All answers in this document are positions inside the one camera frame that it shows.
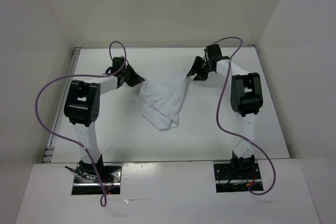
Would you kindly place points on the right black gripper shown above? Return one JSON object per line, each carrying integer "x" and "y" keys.
{"x": 200, "y": 76}

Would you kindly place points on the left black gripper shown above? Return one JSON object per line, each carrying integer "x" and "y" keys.
{"x": 136, "y": 78}

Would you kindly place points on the white skirt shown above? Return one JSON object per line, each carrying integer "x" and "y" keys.
{"x": 161, "y": 99}

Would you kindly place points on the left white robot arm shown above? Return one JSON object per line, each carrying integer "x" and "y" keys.
{"x": 82, "y": 108}

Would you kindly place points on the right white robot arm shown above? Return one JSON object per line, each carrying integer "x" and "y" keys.
{"x": 246, "y": 99}

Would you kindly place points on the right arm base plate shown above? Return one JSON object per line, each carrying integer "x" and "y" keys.
{"x": 228, "y": 182}

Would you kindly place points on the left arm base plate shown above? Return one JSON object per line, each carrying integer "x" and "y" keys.
{"x": 88, "y": 184}

